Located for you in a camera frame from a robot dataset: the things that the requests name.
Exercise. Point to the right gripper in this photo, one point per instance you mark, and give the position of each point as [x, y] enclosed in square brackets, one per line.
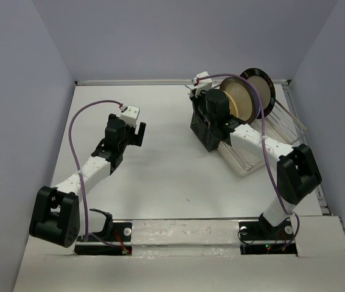
[195, 100]

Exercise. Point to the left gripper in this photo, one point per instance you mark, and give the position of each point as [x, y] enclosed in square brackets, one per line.
[134, 139]

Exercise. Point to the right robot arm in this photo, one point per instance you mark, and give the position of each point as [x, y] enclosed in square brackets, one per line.
[297, 173]

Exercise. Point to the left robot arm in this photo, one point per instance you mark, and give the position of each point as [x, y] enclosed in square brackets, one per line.
[60, 212]

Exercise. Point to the yellow plate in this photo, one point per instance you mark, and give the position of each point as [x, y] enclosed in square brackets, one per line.
[232, 106]

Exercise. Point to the black utensil caddy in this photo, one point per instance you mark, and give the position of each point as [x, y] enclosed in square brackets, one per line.
[201, 129]

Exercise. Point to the brown rimmed beige plate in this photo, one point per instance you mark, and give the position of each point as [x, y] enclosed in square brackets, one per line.
[239, 92]

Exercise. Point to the purple plate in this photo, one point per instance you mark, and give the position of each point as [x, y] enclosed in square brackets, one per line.
[255, 88]

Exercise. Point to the black patterned plate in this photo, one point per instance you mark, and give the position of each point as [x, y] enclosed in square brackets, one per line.
[264, 85]

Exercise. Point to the clear drain tray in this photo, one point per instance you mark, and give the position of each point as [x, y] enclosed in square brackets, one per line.
[242, 162]

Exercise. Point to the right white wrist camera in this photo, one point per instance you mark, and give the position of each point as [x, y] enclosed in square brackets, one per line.
[201, 82]

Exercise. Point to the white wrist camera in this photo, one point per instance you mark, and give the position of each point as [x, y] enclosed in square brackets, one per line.
[130, 114]
[201, 82]

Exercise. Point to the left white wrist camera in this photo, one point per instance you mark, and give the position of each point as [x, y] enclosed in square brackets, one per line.
[130, 114]

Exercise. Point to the wire dish rack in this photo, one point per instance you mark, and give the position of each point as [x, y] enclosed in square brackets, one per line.
[283, 126]

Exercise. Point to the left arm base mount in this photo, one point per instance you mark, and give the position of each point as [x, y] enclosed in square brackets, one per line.
[107, 236]

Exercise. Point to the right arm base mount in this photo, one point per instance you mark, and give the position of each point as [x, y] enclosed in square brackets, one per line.
[254, 242]

